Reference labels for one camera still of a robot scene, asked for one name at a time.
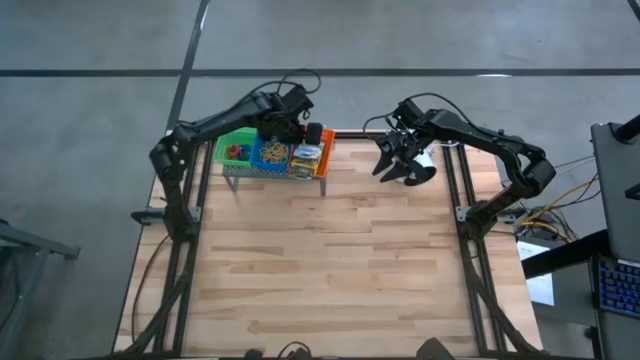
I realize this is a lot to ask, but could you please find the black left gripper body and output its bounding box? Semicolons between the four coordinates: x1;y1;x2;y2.
257;107;324;146

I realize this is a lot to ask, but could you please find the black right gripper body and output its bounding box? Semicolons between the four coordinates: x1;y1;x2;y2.
374;126;427;165

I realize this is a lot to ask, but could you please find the crayon box with blue print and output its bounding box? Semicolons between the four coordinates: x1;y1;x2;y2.
292;143;324;161

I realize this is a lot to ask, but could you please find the blue plastic basket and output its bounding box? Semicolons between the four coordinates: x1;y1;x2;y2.
248;134;296;174

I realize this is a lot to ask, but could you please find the red plastic basket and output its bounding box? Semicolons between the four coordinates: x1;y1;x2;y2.
287;128;337;180

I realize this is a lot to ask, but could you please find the green plastic basket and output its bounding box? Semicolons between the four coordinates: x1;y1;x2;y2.
213;126;259;167

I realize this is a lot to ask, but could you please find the black desk bar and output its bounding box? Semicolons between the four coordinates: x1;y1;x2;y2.
522;229;609;280

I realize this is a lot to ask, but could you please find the pile of yellow rubber bands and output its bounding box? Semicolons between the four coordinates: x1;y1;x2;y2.
259;140;291;165

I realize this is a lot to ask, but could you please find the white spot lamp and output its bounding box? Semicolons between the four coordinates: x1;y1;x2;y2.
402;149;439;187

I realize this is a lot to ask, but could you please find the grey perforated metal shelf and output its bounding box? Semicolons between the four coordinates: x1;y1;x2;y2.
222;162;329;197

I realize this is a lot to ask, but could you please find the black cone-shaped object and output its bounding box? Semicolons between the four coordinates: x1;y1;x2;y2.
416;337;456;360

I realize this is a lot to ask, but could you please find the white paper sheet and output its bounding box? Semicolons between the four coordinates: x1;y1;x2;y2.
517;240;556;307

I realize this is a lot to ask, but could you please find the grey monitor panel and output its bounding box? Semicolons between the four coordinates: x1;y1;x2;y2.
590;122;640;264

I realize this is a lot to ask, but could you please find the black pole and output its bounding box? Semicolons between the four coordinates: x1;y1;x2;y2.
612;113;640;145

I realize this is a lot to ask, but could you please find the backlit keyboard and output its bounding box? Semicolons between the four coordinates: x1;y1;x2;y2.
594;255;640;321

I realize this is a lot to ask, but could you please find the grey side table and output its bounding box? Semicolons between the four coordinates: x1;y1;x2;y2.
0;218;81;360

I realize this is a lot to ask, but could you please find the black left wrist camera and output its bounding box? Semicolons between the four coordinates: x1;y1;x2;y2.
279;83;315;120

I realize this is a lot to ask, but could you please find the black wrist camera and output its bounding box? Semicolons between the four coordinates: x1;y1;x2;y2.
279;83;315;120
397;98;425;126

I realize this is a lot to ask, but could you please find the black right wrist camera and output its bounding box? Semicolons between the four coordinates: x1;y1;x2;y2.
397;98;425;126

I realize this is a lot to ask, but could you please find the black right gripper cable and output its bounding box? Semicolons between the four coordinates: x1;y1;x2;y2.
362;92;474;144

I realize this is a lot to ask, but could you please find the black aluminium table frame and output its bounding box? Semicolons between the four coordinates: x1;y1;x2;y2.
117;119;544;359

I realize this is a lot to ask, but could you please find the orange and black cable bundle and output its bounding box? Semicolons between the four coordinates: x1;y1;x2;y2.
504;177;601;244

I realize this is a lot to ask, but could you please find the black cable loop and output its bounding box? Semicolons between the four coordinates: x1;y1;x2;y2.
244;341;314;360

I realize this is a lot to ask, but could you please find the brown cable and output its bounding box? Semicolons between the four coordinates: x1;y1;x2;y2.
130;234;171;346

